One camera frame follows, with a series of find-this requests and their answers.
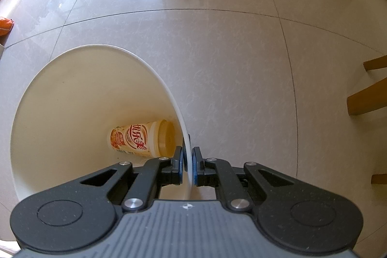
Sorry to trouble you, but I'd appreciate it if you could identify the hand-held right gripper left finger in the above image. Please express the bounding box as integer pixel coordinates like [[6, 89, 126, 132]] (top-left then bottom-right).
[[68, 146, 186, 213]]

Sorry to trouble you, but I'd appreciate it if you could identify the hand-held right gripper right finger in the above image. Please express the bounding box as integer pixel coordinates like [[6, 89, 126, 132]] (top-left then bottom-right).
[[193, 146, 306, 213]]

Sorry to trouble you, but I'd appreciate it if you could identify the white plastic bin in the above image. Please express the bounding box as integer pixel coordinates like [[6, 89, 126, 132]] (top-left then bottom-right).
[[9, 44, 194, 211]]

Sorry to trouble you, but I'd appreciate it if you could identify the orange milk tea cup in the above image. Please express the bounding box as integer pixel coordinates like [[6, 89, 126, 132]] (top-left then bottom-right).
[[108, 119, 177, 160]]

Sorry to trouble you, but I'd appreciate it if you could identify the orange plastic bag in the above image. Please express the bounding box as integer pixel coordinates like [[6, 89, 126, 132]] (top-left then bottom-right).
[[0, 17, 15, 37]]

